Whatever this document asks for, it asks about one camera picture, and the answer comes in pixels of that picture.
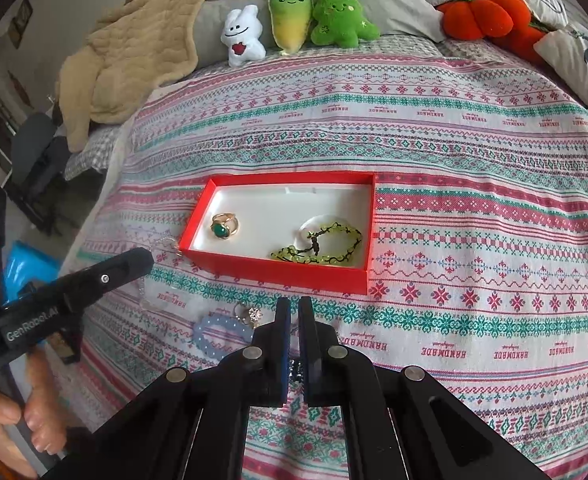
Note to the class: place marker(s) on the patterned woven bed cover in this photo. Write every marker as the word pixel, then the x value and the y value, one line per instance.
pixel 474 210

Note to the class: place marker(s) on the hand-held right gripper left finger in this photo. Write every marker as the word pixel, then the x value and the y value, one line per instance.
pixel 284 342

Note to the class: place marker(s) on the clear translucent bangle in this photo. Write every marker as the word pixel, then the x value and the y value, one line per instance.
pixel 324 218

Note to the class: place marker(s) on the green tree plush toy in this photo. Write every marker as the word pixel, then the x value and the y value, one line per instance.
pixel 339 15

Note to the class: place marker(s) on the person's left hand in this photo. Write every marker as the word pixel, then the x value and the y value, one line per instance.
pixel 46 410

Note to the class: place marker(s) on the yellow green radish plush toy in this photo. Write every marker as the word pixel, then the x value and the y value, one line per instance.
pixel 289 20

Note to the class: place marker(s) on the beige quilted blanket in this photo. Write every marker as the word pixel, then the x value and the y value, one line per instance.
pixel 138 50

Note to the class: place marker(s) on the red jewelry box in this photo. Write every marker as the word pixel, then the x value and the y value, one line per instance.
pixel 274 271

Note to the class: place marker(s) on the deer print pillow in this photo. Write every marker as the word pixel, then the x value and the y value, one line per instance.
pixel 584 65

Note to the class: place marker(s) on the black shiny jewelry piece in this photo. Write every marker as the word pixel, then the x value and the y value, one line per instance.
pixel 296 371

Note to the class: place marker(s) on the orange pumpkin plush toy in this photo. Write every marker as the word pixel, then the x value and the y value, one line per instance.
pixel 521 42
pixel 479 12

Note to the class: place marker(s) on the dark office chair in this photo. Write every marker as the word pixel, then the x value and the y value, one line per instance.
pixel 33 140

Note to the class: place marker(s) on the white bunny plush toy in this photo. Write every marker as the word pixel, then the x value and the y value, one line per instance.
pixel 241 27

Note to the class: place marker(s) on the blue plastic stool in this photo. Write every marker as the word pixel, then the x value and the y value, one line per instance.
pixel 23 265

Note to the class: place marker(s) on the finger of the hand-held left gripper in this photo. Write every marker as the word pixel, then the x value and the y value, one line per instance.
pixel 123 267

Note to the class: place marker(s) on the small wall picture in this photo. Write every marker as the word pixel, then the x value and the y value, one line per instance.
pixel 19 21

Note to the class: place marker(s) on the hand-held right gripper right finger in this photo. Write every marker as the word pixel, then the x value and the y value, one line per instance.
pixel 304 342

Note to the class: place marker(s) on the brown wall ornament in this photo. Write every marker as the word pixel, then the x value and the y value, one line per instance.
pixel 19 87

